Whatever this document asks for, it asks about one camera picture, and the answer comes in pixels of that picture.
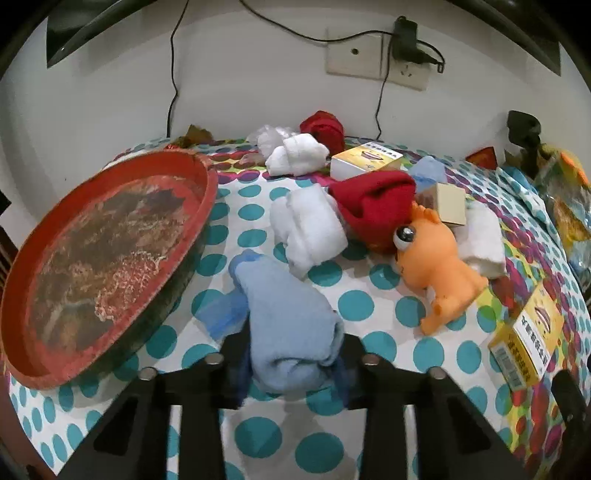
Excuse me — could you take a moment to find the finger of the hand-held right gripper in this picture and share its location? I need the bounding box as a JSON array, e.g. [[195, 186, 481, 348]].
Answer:
[[551, 369, 588, 445]]

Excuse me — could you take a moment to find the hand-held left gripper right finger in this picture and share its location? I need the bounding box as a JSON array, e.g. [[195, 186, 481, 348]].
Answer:
[[335, 335, 527, 480]]

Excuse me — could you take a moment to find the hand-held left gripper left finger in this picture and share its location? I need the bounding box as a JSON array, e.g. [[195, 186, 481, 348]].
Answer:
[[60, 330, 252, 480]]

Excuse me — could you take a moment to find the yellow medicine box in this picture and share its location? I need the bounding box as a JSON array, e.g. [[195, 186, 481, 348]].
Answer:
[[488, 281, 565, 394], [329, 141, 403, 182]]

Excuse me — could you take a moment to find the light blue sock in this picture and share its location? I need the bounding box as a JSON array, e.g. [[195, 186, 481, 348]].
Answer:
[[198, 250, 346, 395], [408, 155, 449, 188]]

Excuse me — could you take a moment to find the orange toy dinosaur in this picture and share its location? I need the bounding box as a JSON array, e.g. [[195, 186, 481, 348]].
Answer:
[[392, 202, 490, 336]]

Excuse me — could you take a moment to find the white sock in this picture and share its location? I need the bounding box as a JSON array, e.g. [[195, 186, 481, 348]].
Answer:
[[455, 202, 507, 280], [270, 186, 349, 278], [265, 133, 331, 177]]

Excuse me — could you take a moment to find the red round tray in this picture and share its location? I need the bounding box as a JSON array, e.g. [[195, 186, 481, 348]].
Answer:
[[0, 148, 219, 391]]

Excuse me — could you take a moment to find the red sock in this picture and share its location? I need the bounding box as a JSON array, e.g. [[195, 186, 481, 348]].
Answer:
[[299, 110, 345, 151], [327, 170, 417, 253]]

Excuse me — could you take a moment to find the red and beige cardboard box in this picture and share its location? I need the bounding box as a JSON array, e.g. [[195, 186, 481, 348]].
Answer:
[[414, 182, 467, 228]]

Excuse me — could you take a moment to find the clear plastic bag of toys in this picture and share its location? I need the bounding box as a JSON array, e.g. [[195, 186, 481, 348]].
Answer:
[[533, 148, 591, 278]]

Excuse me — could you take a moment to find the yellow plush toy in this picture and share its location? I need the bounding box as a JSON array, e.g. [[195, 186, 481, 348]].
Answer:
[[551, 150, 591, 186]]

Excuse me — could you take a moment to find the crumpled clear plastic bag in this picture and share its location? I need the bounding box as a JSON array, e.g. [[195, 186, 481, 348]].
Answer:
[[246, 124, 298, 157]]

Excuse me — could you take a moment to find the brown candy wrapper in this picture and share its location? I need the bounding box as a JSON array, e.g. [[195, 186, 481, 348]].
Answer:
[[166, 124, 214, 149]]

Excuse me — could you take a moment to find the red packet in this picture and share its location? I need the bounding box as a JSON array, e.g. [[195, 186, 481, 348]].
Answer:
[[465, 147, 498, 169]]

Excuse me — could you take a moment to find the black stand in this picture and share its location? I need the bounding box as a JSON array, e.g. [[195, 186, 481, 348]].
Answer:
[[507, 110, 542, 180]]

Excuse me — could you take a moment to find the black charger adapter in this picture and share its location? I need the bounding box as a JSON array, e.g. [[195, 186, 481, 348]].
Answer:
[[392, 16, 420, 64]]

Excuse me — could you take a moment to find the black charger cable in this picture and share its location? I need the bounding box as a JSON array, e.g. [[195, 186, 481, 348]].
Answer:
[[373, 41, 447, 140]]

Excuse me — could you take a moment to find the beige wall power socket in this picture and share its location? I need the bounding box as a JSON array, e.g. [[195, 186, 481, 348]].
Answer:
[[381, 41, 431, 92]]

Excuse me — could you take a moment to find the wall socket with charger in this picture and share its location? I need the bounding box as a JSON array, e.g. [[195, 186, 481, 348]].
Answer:
[[325, 27, 385, 77]]

